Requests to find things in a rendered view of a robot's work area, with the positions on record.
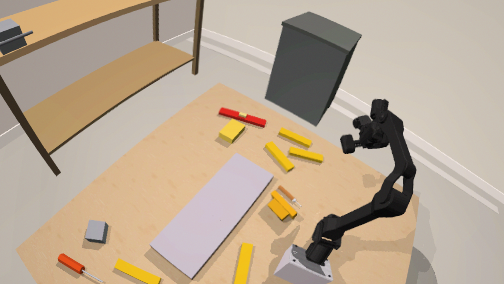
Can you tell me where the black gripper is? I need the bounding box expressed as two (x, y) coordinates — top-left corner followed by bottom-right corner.
(340, 127), (389, 154)

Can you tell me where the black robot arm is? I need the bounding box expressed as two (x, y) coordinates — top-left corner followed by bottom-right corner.
(305, 99), (417, 266)

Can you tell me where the brown hexagonal awl handle with metal point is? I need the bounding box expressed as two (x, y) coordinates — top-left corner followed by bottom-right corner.
(278, 185), (299, 205)

